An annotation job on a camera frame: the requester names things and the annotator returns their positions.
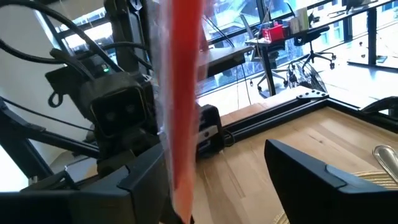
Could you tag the white containers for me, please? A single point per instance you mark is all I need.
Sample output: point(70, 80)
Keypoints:
point(300, 20)

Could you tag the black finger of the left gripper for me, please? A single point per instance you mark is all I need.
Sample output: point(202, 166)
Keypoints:
point(211, 124)

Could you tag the silver corner bracket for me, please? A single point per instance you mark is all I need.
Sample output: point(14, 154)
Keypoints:
point(312, 94)

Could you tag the black office chair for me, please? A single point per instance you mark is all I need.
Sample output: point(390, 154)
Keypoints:
point(311, 32)

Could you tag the red box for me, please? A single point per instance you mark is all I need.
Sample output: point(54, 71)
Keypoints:
point(273, 33)

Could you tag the black table edge rail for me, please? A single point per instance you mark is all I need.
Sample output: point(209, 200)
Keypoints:
point(280, 119)

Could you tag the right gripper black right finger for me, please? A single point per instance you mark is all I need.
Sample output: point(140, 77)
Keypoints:
point(311, 193)

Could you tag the dark small desk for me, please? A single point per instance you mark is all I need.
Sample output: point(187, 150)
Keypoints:
point(227, 62)

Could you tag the silver metal fork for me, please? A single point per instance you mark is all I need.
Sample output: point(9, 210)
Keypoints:
point(388, 158)

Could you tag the black window post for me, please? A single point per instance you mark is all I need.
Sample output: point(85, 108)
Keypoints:
point(372, 37)

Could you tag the black frame strut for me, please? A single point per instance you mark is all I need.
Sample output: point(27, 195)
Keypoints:
point(18, 130)

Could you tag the black long desk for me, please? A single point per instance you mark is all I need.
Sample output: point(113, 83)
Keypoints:
point(270, 71)

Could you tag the red-orange long strip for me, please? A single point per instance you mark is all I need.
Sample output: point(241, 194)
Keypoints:
point(183, 93)

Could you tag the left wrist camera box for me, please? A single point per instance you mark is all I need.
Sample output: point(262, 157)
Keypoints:
point(118, 112)

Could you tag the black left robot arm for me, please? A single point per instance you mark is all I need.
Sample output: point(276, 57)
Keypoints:
point(124, 31)

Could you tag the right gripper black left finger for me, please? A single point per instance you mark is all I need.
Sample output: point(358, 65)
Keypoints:
point(93, 205)

